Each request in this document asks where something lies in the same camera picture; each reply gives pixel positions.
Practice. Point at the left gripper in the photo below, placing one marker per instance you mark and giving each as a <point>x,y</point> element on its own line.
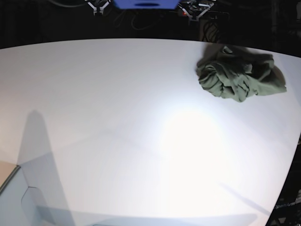
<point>194,9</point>

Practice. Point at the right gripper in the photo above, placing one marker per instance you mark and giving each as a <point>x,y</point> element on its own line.
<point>98,6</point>

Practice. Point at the green t-shirt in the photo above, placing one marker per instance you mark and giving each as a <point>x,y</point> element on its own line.
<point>231,72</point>

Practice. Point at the black power strip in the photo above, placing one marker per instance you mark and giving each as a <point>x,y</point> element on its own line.
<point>205,14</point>

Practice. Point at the blue box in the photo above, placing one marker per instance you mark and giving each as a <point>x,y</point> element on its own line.
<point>146,4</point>

